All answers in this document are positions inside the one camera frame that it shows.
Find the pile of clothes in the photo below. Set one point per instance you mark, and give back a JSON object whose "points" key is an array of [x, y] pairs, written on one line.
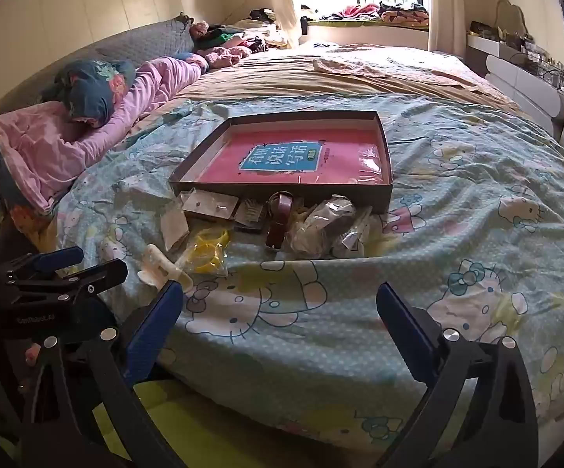
{"points": [[243, 36]]}

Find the dark brown cardboard box tray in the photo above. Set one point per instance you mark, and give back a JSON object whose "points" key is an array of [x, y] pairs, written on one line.
{"points": [[184, 180]]}

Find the blue floral pillow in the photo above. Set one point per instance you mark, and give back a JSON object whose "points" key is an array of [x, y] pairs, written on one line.
{"points": [[94, 90]]}

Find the pale floral cloth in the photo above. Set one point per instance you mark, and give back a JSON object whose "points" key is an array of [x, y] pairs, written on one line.
{"points": [[389, 70]]}

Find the white vanity dresser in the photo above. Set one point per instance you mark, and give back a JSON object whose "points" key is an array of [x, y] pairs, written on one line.
{"points": [[516, 75]]}

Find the cream hair claw clip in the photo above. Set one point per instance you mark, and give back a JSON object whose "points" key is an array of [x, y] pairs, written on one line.
{"points": [[160, 265]]}

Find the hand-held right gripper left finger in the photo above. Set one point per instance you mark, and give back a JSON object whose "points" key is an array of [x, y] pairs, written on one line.
{"points": [[152, 324]]}

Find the person's yellow-green clothing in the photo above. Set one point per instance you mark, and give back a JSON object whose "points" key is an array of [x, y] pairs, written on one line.
{"points": [[243, 429]]}

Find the clear plastic bags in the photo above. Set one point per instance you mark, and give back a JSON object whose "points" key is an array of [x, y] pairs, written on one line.
{"points": [[173, 226]]}

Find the grey quilted headboard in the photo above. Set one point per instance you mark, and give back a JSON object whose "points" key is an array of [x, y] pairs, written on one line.
{"points": [[130, 41]]}

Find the person's left hand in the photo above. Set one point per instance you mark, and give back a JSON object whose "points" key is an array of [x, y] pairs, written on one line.
{"points": [[32, 352]]}

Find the clothes on window sill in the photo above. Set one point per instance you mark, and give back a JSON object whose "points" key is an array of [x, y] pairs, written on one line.
{"points": [[374, 13]]}

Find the tan blanket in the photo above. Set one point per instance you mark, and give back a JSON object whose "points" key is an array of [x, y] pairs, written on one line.
{"points": [[272, 83]]}

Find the stud earring card packet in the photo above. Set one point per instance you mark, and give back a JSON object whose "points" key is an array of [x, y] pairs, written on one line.
{"points": [[211, 204]]}

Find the large clear plastic bag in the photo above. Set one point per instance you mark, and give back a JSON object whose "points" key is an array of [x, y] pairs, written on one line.
{"points": [[318, 226]]}

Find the cartoon cat printed blanket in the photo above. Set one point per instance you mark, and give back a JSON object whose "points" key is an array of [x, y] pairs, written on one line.
{"points": [[408, 234]]}

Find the pink quilt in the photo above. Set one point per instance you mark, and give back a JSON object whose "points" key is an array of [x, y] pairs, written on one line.
{"points": [[47, 156]]}

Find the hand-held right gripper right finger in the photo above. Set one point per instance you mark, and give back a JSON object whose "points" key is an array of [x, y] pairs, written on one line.
{"points": [[408, 324]]}

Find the clutter of cosmetics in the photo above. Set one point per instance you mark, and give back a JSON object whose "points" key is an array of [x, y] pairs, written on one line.
{"points": [[530, 48]]}

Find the pink book with blue label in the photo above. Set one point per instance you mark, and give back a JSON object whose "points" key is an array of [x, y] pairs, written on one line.
{"points": [[286, 156]]}

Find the scalloped vanity mirror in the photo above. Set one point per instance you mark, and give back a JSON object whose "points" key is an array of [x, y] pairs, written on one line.
{"points": [[508, 14]]}

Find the clear packet with pearl earrings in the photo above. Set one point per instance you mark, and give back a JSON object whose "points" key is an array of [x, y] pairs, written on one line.
{"points": [[352, 236]]}

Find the small comb in clear packet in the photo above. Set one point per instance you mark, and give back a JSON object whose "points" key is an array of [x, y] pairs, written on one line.
{"points": [[251, 214]]}

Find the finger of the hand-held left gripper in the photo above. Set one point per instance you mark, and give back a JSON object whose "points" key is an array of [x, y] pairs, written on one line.
{"points": [[96, 275], [57, 258]]}

